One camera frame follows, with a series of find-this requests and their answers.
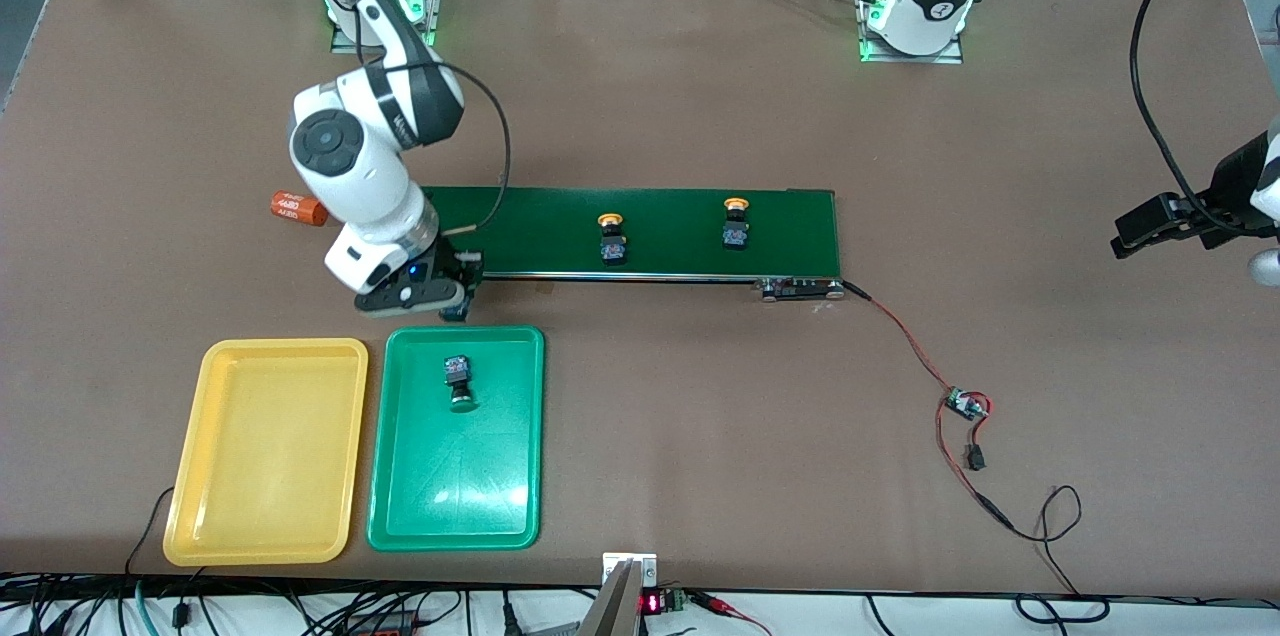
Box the orange cylinder with white print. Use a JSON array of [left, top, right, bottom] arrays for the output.
[[270, 191, 329, 228]]

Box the green plastic tray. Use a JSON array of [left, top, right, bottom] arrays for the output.
[[366, 326, 546, 553]]

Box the green conveyor belt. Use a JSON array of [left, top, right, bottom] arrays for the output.
[[347, 183, 846, 303]]

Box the yellow plastic tray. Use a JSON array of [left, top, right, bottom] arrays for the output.
[[163, 338, 370, 567]]

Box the small green circuit board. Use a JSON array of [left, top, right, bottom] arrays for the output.
[[945, 388, 993, 422]]

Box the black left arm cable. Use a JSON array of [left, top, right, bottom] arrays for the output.
[[1130, 0, 1280, 237]]

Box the red and black wire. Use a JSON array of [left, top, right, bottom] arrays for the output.
[[843, 280, 959, 397]]

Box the thin black looped cable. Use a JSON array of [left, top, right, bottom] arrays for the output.
[[1005, 484, 1113, 624]]

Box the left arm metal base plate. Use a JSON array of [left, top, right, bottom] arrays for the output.
[[853, 0, 966, 65]]

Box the thin red wire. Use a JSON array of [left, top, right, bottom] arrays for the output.
[[935, 396, 1016, 530]]

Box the small metal bracket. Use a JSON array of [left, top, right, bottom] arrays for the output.
[[602, 552, 658, 589]]

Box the thin black edge cable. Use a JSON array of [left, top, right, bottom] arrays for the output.
[[124, 486, 206, 579]]

